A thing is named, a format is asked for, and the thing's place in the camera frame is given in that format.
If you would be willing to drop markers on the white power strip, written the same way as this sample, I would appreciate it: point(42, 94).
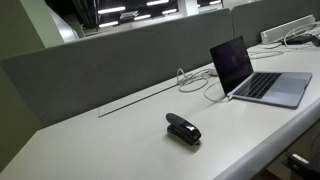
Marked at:
point(286, 29)

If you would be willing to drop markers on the long grey desk divider panel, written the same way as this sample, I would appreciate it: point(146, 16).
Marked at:
point(110, 66)

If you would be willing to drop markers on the black office chair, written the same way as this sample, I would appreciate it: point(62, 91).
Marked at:
point(301, 165)

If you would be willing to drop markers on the grey laptop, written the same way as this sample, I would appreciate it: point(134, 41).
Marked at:
point(280, 88)

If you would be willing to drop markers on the ceiling strip light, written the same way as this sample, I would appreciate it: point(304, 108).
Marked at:
point(111, 10)
point(108, 24)
point(169, 11)
point(142, 17)
point(157, 2)

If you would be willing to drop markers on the black stapler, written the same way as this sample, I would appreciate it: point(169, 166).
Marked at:
point(184, 129)

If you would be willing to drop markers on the white power adapter brick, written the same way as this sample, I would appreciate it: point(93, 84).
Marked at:
point(213, 71)

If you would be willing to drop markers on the black box device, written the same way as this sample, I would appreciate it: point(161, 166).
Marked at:
point(296, 40)

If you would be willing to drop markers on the short grey desk divider panel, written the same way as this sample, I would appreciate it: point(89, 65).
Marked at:
point(266, 16)

